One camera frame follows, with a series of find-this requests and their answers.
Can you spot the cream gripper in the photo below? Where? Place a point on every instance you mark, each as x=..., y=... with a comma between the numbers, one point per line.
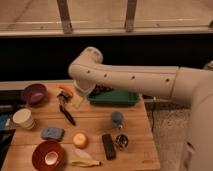
x=76, y=100

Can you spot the black dish brush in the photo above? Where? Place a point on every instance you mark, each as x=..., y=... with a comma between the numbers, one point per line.
x=63, y=98

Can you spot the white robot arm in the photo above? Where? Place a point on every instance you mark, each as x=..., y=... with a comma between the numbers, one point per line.
x=192, y=87

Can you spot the white paper cup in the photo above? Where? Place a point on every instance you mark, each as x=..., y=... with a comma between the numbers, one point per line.
x=24, y=118

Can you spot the small metal cup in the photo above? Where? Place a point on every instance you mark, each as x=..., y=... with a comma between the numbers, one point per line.
x=121, y=141

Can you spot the orange carrot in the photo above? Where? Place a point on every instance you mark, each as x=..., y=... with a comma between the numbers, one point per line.
x=67, y=90

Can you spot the dark grape bunch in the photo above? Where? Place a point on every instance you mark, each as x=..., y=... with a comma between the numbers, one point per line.
x=99, y=89

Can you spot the green plastic tray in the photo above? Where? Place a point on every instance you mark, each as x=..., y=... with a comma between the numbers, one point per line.
x=114, y=97

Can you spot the yellow round fruit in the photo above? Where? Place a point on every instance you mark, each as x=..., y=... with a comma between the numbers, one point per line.
x=80, y=140

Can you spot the blue sponge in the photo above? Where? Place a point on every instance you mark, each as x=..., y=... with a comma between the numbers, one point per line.
x=52, y=133

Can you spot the purple bowl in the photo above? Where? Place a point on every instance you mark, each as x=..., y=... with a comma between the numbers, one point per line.
x=34, y=94

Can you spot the blue grey mug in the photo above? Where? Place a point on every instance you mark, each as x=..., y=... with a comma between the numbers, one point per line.
x=117, y=119

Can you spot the black remote control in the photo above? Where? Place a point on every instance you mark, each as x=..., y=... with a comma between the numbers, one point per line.
x=108, y=147

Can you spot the yellow banana peel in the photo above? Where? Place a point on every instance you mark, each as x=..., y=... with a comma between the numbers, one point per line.
x=84, y=159

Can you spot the red bowl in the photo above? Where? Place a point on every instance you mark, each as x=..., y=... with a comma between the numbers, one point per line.
x=47, y=156

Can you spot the wooden window post left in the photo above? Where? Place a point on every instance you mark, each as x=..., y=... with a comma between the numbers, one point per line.
x=64, y=16

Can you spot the wooden window post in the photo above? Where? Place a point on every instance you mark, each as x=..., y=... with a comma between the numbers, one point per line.
x=64, y=16
x=130, y=15

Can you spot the wooden window post right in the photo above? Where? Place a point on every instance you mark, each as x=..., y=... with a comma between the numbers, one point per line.
x=130, y=15

